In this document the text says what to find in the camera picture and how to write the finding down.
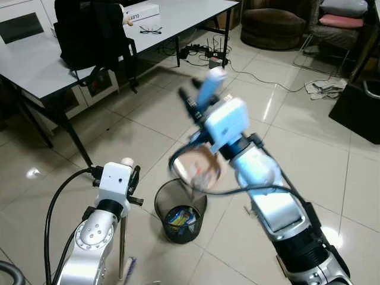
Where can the pink cushion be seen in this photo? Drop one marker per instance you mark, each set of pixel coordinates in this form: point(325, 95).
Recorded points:
point(341, 21)

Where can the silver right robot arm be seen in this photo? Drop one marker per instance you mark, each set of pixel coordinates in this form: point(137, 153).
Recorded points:
point(279, 219)

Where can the black framed glasses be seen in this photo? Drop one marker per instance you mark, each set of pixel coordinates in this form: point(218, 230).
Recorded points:
point(151, 30)

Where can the white cardboard box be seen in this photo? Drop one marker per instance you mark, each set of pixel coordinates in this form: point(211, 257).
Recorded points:
point(142, 12)

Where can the brown round pouf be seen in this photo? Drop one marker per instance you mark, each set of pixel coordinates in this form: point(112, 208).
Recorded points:
point(273, 28)

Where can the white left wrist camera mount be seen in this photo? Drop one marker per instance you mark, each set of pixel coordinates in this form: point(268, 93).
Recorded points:
point(114, 181)

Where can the white crumpled cloth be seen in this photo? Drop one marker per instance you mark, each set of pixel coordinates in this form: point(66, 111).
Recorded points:
point(325, 89)

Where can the black mesh waste bin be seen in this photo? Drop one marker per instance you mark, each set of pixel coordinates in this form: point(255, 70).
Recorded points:
point(169, 205)

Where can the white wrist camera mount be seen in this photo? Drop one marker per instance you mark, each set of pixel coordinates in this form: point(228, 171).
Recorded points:
point(114, 181)
point(228, 122)

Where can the blue yellow rubbish packet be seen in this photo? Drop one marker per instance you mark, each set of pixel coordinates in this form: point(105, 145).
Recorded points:
point(181, 218)

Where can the grey table with black legs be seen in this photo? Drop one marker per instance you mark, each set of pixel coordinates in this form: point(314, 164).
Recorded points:
point(35, 65)

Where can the black backpack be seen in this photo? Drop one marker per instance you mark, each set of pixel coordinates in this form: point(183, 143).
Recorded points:
point(89, 32)

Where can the power strip with plugs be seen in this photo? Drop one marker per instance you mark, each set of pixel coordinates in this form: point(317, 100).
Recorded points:
point(214, 61)

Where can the black box cabinet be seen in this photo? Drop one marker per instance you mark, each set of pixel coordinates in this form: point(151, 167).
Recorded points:
point(356, 113)

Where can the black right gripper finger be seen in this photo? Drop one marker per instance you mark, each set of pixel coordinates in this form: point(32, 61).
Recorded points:
point(187, 101)

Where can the white low drawer cabinet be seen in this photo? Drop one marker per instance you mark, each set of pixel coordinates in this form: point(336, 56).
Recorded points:
point(98, 89)

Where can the wicker chair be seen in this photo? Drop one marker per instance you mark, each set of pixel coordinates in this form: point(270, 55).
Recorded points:
point(332, 37)

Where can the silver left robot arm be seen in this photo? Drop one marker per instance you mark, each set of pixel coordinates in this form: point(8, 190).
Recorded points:
point(92, 237)

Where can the grey cushion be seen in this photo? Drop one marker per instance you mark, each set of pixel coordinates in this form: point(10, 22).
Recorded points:
point(344, 7)

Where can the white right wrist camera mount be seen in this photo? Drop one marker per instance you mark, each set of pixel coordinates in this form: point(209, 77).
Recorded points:
point(228, 122)

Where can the small white orange figure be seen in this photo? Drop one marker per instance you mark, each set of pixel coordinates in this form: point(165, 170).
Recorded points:
point(127, 16)

